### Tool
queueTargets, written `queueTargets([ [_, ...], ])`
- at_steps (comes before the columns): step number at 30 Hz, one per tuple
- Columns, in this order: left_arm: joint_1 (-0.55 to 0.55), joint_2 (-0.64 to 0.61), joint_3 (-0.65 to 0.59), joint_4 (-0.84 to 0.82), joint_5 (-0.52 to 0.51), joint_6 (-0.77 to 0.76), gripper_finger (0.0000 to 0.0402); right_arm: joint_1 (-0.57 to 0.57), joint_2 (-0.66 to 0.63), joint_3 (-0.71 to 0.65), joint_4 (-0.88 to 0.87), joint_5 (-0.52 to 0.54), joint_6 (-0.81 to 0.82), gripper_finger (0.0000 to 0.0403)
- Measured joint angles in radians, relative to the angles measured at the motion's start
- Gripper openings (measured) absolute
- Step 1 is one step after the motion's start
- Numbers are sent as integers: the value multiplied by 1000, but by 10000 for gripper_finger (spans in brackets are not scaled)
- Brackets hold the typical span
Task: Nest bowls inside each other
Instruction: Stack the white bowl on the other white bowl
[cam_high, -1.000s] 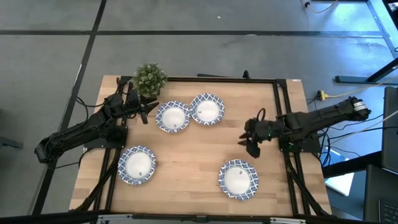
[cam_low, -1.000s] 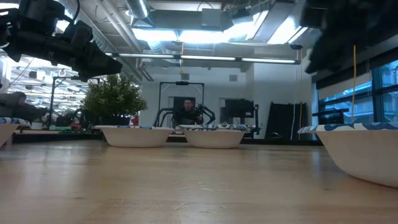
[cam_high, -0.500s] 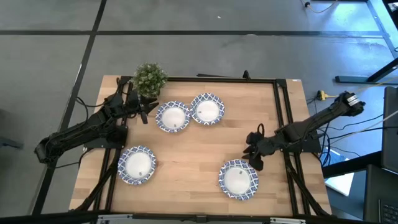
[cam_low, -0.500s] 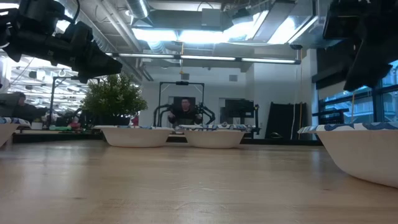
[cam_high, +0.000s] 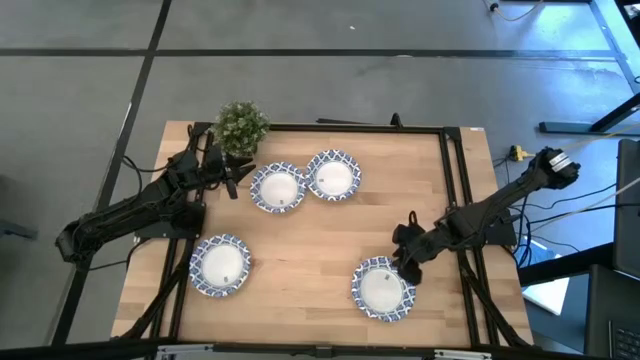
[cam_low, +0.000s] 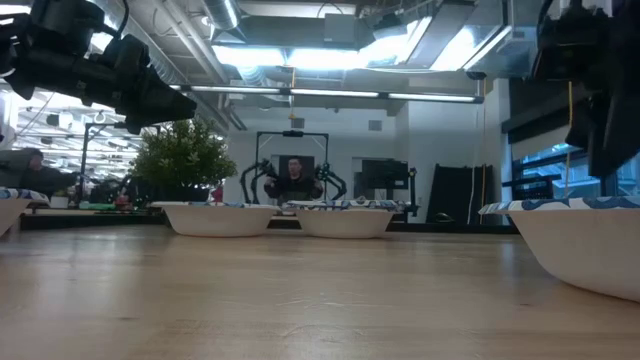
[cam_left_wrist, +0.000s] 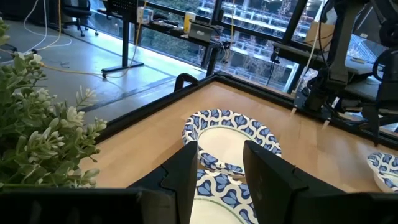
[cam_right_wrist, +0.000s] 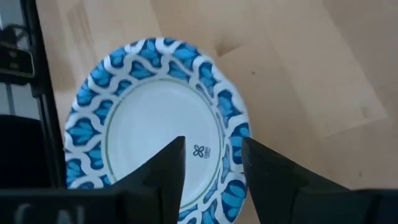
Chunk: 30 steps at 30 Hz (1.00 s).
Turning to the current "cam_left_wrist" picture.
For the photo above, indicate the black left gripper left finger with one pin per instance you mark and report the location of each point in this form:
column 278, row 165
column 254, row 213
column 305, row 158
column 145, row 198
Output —
column 178, row 180

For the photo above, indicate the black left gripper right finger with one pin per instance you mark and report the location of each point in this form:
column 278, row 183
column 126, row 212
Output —
column 270, row 183

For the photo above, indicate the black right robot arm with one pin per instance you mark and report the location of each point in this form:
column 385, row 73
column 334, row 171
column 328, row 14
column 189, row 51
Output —
column 337, row 62

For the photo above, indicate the silver device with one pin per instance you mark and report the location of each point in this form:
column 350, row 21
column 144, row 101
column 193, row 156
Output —
column 200, row 32

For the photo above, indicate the black desk with perforated panel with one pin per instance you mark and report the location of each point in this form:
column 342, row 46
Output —
column 125, row 37

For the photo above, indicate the green artificial plant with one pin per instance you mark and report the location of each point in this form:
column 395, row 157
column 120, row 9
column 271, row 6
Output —
column 31, row 140

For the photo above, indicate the yellow cup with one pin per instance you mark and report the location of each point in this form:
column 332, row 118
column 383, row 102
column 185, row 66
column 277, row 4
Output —
column 189, row 21

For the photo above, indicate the cardboard box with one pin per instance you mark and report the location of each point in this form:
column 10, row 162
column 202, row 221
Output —
column 323, row 32

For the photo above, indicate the white container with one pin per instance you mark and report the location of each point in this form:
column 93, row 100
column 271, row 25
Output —
column 146, row 15

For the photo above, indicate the black office chair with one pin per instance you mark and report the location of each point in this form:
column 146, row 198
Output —
column 76, row 12

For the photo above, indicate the black table edge frame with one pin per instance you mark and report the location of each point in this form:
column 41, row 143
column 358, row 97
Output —
column 140, row 116

